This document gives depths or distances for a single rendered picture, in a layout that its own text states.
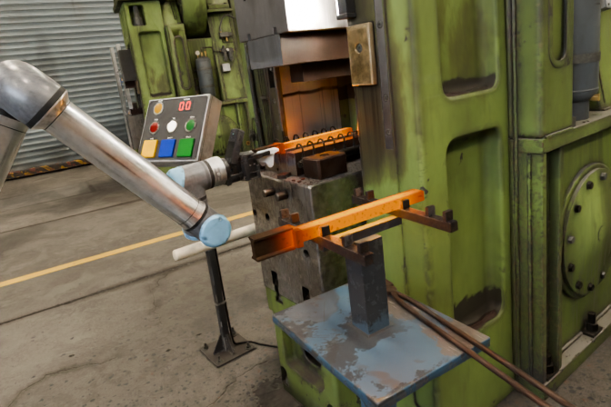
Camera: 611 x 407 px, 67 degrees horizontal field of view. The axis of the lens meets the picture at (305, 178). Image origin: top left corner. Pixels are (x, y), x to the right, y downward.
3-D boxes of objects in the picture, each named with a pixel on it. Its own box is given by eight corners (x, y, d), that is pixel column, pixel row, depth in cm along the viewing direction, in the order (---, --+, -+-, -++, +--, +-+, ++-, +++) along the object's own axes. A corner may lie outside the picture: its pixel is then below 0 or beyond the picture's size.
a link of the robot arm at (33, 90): (9, 43, 94) (244, 224, 127) (10, 49, 104) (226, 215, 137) (-33, 85, 91) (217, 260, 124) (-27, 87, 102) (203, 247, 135)
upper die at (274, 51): (283, 65, 143) (278, 34, 141) (250, 70, 159) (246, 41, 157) (378, 54, 166) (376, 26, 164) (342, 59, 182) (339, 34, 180)
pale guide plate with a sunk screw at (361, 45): (373, 84, 131) (367, 22, 127) (351, 85, 138) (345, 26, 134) (377, 84, 132) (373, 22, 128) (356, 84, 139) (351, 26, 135)
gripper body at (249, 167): (251, 173, 154) (219, 183, 147) (246, 148, 152) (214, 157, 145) (263, 176, 148) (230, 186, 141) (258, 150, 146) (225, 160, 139)
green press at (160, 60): (151, 190, 580) (100, -60, 513) (131, 176, 683) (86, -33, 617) (299, 155, 687) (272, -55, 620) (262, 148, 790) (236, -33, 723)
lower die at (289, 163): (297, 175, 151) (294, 150, 149) (265, 170, 167) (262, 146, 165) (386, 150, 175) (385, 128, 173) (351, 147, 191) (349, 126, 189)
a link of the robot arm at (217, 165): (198, 158, 143) (212, 161, 135) (213, 154, 145) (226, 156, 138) (205, 185, 145) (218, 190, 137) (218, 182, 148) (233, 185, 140)
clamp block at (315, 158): (320, 180, 142) (317, 160, 140) (304, 177, 148) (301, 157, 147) (349, 172, 148) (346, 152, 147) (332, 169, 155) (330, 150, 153)
